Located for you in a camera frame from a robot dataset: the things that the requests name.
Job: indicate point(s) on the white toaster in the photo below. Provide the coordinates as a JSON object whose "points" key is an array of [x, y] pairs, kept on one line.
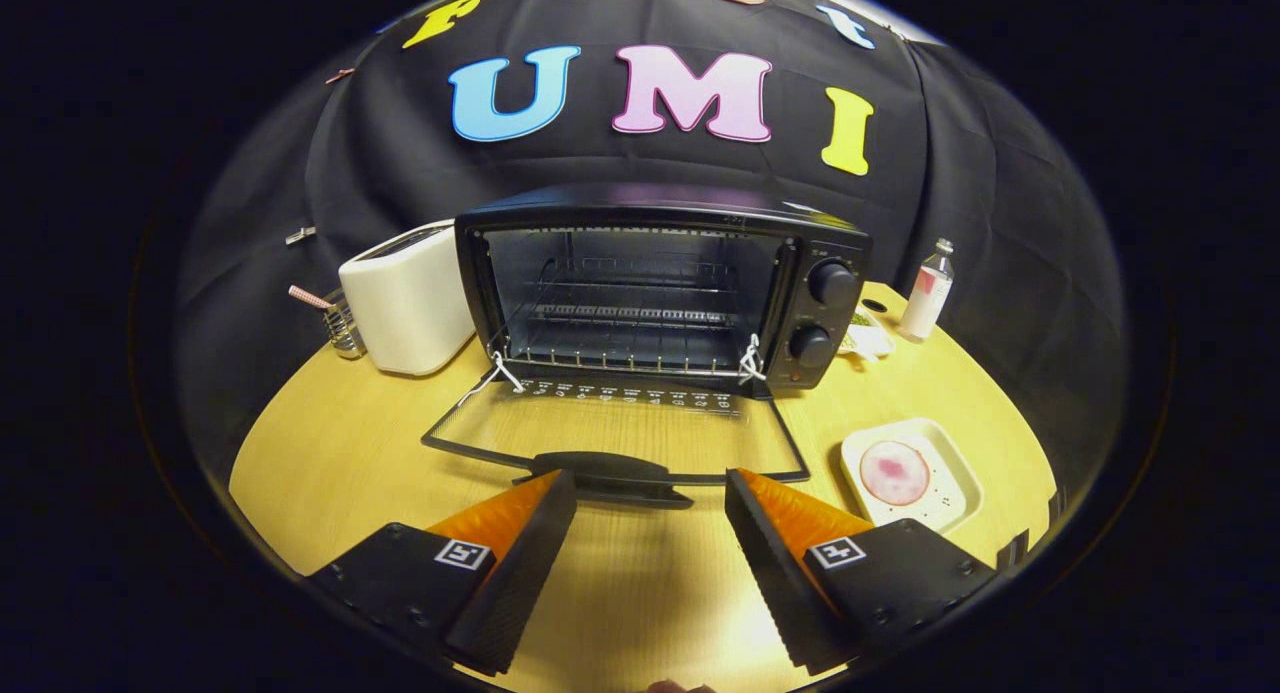
{"points": [[410, 303]]}

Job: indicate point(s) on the pink striped straw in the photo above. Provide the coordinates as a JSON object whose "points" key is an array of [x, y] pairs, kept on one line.
{"points": [[308, 296]]}

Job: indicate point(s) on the small pink clip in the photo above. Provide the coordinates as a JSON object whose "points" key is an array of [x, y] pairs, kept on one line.
{"points": [[340, 75]]}

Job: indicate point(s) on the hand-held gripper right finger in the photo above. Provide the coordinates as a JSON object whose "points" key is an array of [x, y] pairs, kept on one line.
{"points": [[780, 583]]}

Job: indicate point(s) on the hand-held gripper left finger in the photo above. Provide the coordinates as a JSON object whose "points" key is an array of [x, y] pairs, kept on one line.
{"points": [[520, 583]]}

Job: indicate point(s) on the divided white bean dish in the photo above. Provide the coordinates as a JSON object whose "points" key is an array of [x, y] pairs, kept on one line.
{"points": [[870, 341]]}

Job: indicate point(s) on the cream square plate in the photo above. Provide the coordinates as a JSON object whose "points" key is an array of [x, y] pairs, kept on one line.
{"points": [[960, 493]]}

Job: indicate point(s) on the clear plastic bottle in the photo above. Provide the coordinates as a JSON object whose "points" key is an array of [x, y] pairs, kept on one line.
{"points": [[925, 303]]}

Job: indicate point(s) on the pink ham slice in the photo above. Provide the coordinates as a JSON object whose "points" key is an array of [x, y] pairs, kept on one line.
{"points": [[894, 472]]}

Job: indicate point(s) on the black toaster oven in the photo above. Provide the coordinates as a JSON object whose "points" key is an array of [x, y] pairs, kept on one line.
{"points": [[840, 318]]}

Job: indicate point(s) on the small metal clip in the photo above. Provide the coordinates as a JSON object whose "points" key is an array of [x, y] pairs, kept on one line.
{"points": [[300, 235]]}

